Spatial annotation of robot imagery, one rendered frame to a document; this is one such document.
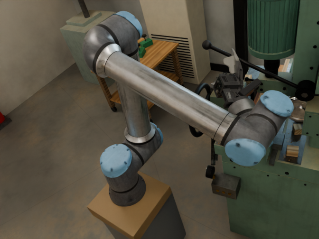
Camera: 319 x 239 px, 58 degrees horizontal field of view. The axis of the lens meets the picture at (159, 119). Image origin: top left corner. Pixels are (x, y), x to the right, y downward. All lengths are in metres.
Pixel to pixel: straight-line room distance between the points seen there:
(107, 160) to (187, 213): 0.94
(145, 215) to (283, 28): 0.97
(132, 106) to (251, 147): 0.61
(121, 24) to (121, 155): 0.58
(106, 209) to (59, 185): 1.19
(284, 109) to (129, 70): 0.44
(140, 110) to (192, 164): 1.19
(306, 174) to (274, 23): 0.62
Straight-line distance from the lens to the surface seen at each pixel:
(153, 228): 1.58
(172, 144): 2.49
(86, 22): 3.29
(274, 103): 0.82
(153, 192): 1.48
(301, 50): 1.11
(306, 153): 1.34
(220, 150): 1.23
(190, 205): 2.12
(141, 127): 1.28
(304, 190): 1.42
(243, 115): 0.94
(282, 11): 1.05
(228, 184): 1.44
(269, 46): 1.10
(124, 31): 1.00
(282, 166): 1.31
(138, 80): 0.83
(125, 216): 1.44
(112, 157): 1.31
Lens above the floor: 1.81
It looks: 41 degrees down
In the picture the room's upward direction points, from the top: 17 degrees counter-clockwise
